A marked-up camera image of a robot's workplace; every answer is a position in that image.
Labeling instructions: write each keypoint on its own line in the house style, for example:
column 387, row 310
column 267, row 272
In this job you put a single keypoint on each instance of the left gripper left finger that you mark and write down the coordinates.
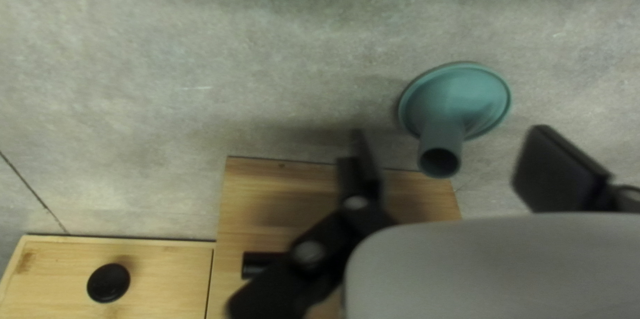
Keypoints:
column 362, row 209

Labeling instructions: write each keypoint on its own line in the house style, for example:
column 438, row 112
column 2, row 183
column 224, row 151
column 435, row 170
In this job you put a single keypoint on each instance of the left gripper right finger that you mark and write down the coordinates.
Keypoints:
column 560, row 174

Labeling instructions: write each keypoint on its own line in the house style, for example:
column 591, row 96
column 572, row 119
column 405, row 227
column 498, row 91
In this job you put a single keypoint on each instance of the wooden chest of drawers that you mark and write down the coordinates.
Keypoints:
column 270, row 199

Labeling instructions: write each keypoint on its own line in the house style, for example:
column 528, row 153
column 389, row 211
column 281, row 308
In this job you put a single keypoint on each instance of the teal toy funnel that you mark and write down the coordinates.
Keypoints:
column 455, row 99

